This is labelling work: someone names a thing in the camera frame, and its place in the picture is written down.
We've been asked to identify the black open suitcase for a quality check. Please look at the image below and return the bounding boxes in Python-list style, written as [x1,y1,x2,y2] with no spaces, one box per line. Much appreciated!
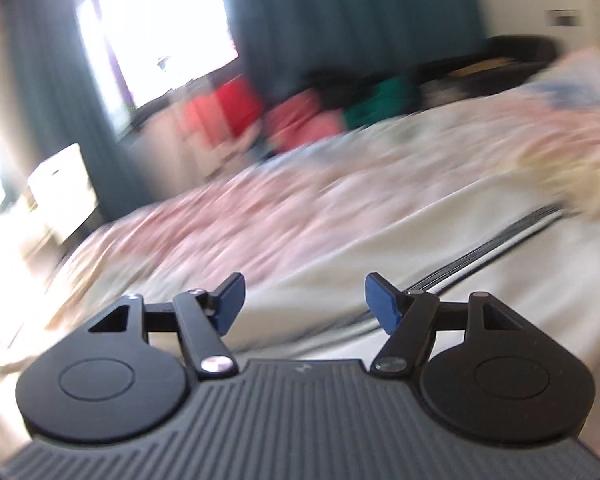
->
[416,35,565,98]

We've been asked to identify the wall power socket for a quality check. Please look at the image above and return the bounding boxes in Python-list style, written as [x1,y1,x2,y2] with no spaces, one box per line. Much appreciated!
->
[546,9,581,27]

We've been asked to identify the green garment on pile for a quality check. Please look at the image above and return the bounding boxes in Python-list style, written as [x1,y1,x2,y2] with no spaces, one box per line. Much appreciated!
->
[343,77,420,130]

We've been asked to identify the white zip-up jacket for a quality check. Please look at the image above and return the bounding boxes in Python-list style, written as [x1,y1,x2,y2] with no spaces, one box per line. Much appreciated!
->
[227,180,600,454]

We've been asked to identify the red bag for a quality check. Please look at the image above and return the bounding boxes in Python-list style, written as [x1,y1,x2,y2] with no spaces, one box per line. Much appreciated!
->
[180,75,263,150]

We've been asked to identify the pink garment on pile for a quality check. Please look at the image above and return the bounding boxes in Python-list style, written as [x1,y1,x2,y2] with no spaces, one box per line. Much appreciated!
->
[264,90,347,153]

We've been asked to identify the pastel floral bed cover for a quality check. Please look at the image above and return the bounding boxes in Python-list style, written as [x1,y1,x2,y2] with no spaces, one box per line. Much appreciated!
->
[0,46,600,461]

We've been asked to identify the teal curtain right panel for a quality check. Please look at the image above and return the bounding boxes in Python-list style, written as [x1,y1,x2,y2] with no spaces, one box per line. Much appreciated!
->
[223,0,486,104]

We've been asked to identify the teal curtain left panel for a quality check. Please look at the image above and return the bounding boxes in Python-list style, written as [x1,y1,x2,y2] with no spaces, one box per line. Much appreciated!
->
[0,0,154,221]

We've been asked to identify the teal curtain panel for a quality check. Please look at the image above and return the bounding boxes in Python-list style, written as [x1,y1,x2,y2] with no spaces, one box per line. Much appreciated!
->
[223,0,486,104]
[0,0,154,221]

